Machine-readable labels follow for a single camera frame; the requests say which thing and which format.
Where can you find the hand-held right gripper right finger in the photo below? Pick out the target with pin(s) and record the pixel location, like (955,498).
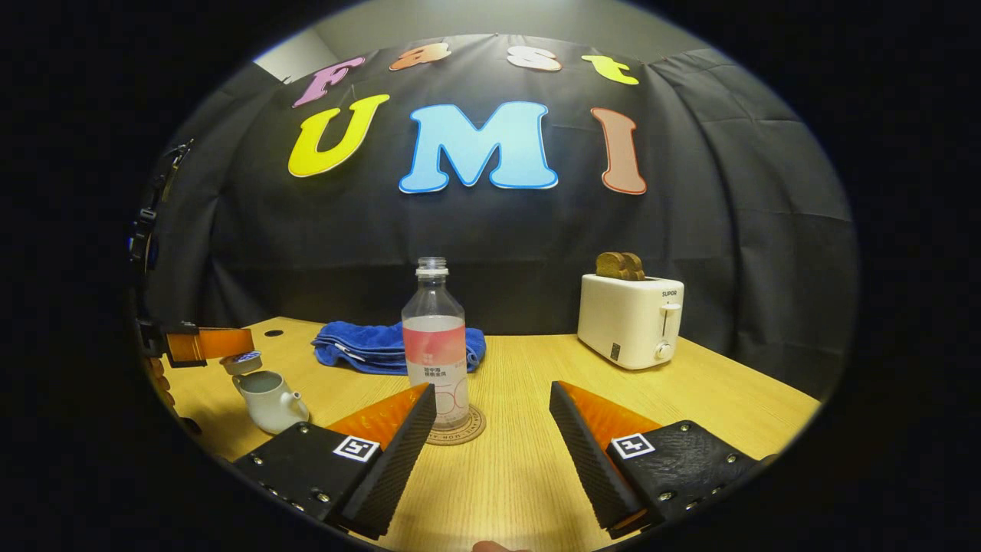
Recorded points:
(586,460)

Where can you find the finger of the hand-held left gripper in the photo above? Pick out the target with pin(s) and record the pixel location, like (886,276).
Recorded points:
(218,343)

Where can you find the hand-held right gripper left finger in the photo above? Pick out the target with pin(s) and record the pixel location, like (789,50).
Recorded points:
(398,460)

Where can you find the white ceramic teacup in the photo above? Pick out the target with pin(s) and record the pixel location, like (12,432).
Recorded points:
(268,402)

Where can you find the round cork coaster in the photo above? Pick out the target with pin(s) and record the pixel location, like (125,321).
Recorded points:
(471,429)

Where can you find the clear water bottle pink label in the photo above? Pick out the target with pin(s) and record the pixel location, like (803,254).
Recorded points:
(434,345)

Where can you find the blue towel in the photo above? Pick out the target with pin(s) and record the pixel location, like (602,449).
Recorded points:
(360,349)

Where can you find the white toaster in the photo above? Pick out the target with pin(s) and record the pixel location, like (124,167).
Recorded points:
(625,318)

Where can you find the black equipment stand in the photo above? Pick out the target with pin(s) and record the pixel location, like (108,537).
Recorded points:
(157,207)

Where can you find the brown bread slice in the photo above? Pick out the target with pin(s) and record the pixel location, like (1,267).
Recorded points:
(611,265)
(638,268)

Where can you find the black backdrop cloth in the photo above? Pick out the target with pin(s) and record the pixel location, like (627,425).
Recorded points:
(498,230)

